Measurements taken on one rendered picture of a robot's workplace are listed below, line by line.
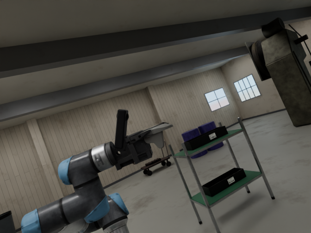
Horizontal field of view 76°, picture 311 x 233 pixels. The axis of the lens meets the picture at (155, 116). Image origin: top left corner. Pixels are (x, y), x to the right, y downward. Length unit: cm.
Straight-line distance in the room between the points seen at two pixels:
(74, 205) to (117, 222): 38
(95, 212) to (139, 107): 813
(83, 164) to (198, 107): 964
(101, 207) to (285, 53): 592
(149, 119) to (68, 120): 325
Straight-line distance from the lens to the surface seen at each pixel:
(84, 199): 62
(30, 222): 66
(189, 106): 981
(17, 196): 812
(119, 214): 98
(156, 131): 52
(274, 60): 625
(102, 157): 59
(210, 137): 262
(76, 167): 62
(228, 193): 261
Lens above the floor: 136
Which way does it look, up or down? 3 degrees up
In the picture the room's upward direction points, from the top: 22 degrees counter-clockwise
